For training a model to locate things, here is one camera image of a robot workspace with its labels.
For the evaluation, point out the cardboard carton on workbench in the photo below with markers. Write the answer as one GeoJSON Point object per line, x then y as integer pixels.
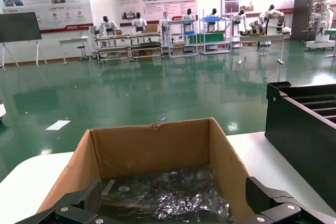
{"type": "Point", "coordinates": [151, 28]}

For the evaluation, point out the green topped table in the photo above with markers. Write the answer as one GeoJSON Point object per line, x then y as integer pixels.
{"type": "Point", "coordinates": [331, 33]}

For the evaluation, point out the long white table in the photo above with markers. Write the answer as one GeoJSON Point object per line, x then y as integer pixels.
{"type": "Point", "coordinates": [262, 36]}

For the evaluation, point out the blue plastic bin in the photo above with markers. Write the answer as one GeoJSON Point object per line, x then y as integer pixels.
{"type": "Point", "coordinates": [211, 19]}

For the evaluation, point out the white machine edge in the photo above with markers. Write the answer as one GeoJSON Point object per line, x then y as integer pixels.
{"type": "Point", "coordinates": [2, 110]}

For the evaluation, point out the white humanoid robot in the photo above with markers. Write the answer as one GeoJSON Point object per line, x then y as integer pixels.
{"type": "Point", "coordinates": [214, 13]}
{"type": "Point", "coordinates": [138, 23]}
{"type": "Point", "coordinates": [240, 19]}
{"type": "Point", "coordinates": [107, 26]}
{"type": "Point", "coordinates": [189, 16]}
{"type": "Point", "coordinates": [164, 24]}
{"type": "Point", "coordinates": [273, 16]}

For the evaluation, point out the info poster with photo row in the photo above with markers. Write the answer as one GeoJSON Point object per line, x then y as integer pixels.
{"type": "Point", "coordinates": [155, 1]}

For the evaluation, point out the small white table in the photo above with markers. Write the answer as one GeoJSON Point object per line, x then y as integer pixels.
{"type": "Point", "coordinates": [73, 41]}

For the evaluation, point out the white shelf rack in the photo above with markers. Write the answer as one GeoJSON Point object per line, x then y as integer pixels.
{"type": "Point", "coordinates": [182, 33]}
{"type": "Point", "coordinates": [215, 37]}

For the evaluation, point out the info poster with red stripe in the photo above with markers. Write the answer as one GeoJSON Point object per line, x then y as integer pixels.
{"type": "Point", "coordinates": [65, 6]}

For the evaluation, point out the small floor scrap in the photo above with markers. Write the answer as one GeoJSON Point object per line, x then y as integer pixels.
{"type": "Point", "coordinates": [162, 119]}

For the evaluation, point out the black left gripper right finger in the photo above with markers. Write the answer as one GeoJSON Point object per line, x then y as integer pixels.
{"type": "Point", "coordinates": [273, 208]}

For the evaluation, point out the white robot on wheeled base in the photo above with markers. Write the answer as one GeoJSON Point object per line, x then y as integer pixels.
{"type": "Point", "coordinates": [319, 19]}

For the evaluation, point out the black cabinet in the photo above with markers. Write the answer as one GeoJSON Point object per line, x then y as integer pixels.
{"type": "Point", "coordinates": [300, 14]}

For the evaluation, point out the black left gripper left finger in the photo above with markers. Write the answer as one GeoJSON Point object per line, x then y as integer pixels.
{"type": "Point", "coordinates": [78, 208]}

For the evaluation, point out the silver antistatic bag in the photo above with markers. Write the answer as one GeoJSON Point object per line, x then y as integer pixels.
{"type": "Point", "coordinates": [183, 203]}

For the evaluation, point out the black stool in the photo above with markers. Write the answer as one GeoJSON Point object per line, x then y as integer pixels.
{"type": "Point", "coordinates": [82, 48]}

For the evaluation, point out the white frame workbench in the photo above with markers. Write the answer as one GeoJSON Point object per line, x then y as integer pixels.
{"type": "Point", "coordinates": [113, 48]}
{"type": "Point", "coordinates": [145, 47]}

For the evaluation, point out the brown cardboard box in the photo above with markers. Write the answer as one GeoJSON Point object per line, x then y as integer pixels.
{"type": "Point", "coordinates": [147, 150]}

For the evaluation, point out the black slotted plastic container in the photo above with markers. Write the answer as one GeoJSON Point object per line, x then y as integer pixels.
{"type": "Point", "coordinates": [296, 134]}

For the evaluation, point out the black display screen on stand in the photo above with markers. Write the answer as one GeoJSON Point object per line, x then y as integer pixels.
{"type": "Point", "coordinates": [18, 27]}

